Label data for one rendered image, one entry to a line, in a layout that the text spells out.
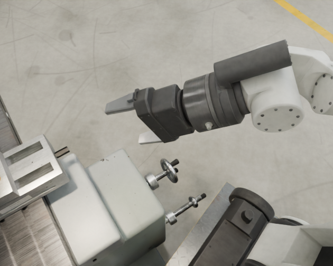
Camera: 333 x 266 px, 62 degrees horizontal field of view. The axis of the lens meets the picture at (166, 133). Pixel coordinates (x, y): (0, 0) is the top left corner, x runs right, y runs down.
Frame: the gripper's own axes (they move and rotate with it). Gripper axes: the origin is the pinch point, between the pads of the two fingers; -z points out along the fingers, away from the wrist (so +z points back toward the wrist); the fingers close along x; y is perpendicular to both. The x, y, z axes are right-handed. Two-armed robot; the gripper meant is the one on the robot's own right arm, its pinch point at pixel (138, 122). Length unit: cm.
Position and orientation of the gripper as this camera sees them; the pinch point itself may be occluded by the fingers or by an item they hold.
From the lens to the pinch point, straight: 50.3
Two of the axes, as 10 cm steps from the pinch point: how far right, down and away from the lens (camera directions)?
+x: -4.7, -5.1, -7.2
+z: 8.8, -2.1, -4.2
